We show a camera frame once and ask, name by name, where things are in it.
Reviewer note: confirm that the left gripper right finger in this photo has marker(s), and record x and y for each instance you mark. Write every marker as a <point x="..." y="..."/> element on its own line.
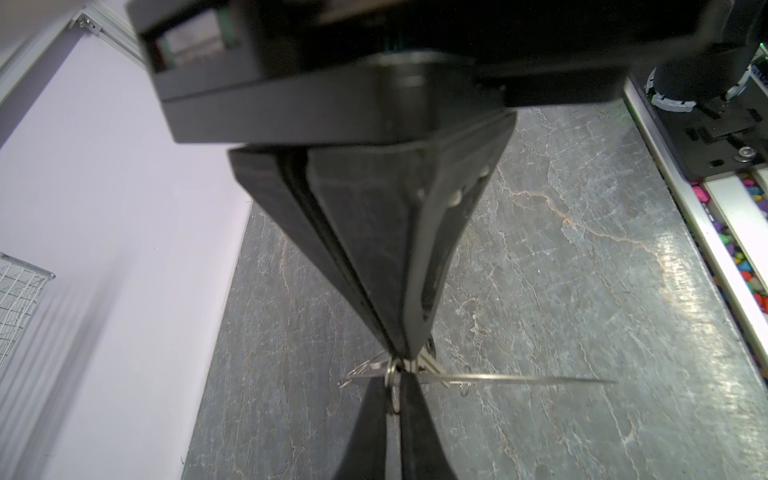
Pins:
<point x="422" y="455"/>

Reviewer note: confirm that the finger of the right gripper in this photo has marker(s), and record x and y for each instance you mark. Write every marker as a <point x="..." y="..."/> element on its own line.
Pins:
<point x="399" y="210"/>
<point x="277" y="180"/>

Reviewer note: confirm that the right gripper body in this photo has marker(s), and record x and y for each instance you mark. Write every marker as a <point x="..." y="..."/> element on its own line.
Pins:
<point x="377" y="72"/>

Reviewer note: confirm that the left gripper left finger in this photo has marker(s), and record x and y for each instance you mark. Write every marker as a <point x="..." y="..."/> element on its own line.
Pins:
<point x="365" y="455"/>

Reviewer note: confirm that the large toothed metal keyring disc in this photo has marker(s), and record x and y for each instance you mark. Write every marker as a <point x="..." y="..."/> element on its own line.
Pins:
<point x="375" y="368"/>

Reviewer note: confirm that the key with white-green tag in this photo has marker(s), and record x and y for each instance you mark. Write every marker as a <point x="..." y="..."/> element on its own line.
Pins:
<point x="425" y="362"/>

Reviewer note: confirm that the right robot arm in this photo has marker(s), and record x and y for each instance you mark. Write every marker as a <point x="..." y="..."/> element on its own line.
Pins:
<point x="708" y="60"/>

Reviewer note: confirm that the aluminium frame profiles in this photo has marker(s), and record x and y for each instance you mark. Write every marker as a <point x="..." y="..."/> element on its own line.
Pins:
<point x="100" y="19"/>

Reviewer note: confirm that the white wire shelf basket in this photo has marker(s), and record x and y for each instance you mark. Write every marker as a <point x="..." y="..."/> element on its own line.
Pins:
<point x="22" y="284"/>

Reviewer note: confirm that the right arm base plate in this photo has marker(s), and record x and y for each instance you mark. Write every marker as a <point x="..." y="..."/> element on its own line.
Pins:
<point x="718" y="136"/>

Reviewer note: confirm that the aluminium rail with coloured beads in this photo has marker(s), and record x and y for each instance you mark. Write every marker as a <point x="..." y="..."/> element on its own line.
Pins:
<point x="727" y="216"/>

